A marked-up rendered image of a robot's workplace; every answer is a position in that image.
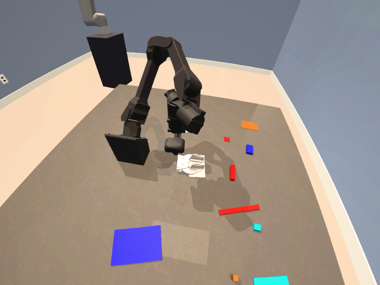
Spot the long red bar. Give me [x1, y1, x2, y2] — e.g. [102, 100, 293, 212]
[219, 204, 260, 215]

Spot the orange flat plate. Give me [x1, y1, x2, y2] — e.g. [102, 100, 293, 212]
[241, 120, 258, 131]

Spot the blue rectangular block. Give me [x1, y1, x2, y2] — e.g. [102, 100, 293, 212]
[246, 144, 253, 155]

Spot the red rectangular block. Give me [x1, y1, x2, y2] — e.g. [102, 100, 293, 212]
[230, 164, 236, 181]

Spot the small cyan cube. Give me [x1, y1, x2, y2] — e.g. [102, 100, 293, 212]
[253, 224, 261, 232]

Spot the cyan flat rectangular plate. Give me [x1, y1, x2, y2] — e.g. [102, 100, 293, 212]
[253, 276, 289, 285]

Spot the blue flat square plate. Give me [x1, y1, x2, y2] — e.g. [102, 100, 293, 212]
[111, 225, 162, 266]

